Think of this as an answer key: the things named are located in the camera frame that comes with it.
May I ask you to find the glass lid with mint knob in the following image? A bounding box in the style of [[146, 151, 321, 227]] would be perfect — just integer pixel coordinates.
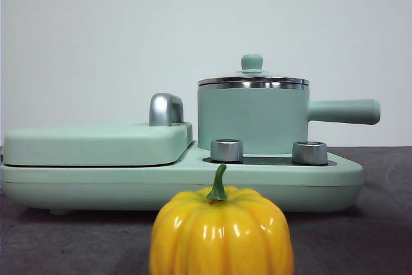
[[197, 54, 310, 91]]

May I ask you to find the yellow toy pumpkin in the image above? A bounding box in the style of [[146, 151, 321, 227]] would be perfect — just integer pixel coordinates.
[[149, 162, 295, 275]]

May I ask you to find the silver control dial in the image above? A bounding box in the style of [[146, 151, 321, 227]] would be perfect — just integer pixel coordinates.
[[210, 138, 245, 162], [292, 140, 328, 165]]

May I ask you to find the black control panel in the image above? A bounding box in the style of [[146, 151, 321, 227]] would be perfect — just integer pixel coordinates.
[[201, 155, 337, 167]]

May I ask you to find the mint green hinged grill cover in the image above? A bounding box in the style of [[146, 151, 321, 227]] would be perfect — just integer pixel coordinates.
[[2, 121, 194, 168]]

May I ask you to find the mint green breakfast machine base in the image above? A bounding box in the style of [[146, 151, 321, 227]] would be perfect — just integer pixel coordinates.
[[0, 141, 365, 216]]

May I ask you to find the mint green handled pot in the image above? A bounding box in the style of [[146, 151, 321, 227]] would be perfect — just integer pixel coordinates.
[[196, 77, 382, 156]]

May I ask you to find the silver grill cover handle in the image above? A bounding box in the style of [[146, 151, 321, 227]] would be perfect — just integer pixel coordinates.
[[149, 93, 185, 127]]

